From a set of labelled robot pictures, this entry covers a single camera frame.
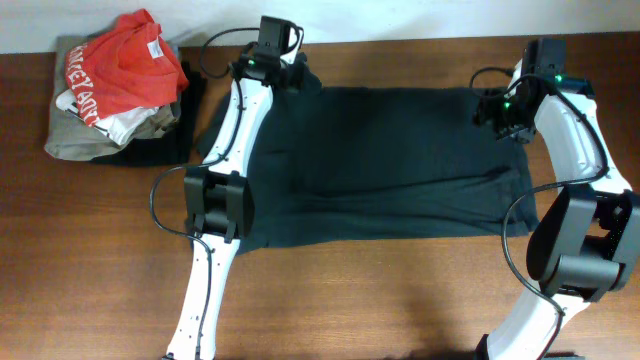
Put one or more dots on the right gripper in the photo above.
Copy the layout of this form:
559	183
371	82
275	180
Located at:
486	113

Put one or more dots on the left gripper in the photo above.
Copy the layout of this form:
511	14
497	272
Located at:
297	81

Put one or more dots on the dark green t-shirt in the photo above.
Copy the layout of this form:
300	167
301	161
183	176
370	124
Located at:
345	163

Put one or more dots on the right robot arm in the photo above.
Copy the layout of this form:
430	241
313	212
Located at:
587	244

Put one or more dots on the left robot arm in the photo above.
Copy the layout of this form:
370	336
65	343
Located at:
219	203

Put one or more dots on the black folded garment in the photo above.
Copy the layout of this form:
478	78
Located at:
174	147

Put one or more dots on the red printed t-shirt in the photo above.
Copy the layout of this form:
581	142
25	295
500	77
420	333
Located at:
128	67

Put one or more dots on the white folded garment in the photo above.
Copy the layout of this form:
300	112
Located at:
118	127

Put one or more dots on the beige folded garment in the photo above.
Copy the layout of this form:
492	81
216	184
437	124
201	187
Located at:
69	139

